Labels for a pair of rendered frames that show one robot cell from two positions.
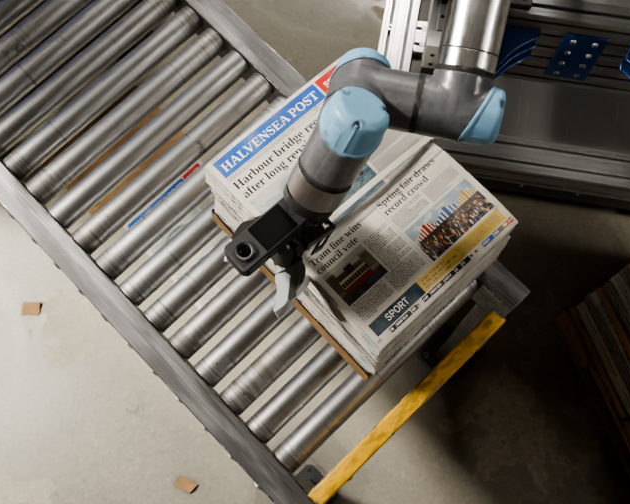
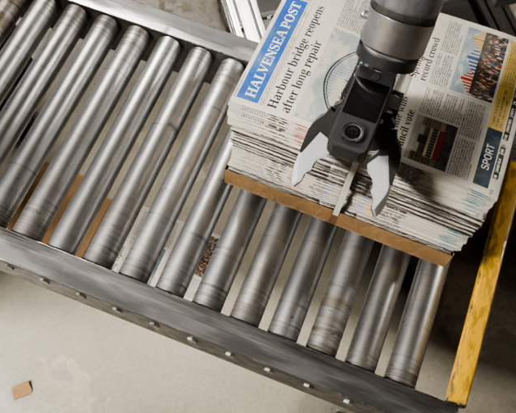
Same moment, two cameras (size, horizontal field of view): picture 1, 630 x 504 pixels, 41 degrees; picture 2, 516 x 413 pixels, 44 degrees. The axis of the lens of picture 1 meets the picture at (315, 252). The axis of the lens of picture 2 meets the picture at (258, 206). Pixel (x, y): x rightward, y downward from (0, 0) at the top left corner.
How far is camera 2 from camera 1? 0.56 m
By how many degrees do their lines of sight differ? 13
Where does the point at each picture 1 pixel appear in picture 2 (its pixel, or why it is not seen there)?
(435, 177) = (444, 34)
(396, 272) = (466, 125)
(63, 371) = not seen: outside the picture
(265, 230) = (360, 105)
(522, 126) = not seen: hidden behind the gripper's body
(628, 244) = not seen: hidden behind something
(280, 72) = (215, 38)
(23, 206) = (20, 250)
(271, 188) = (306, 96)
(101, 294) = (143, 301)
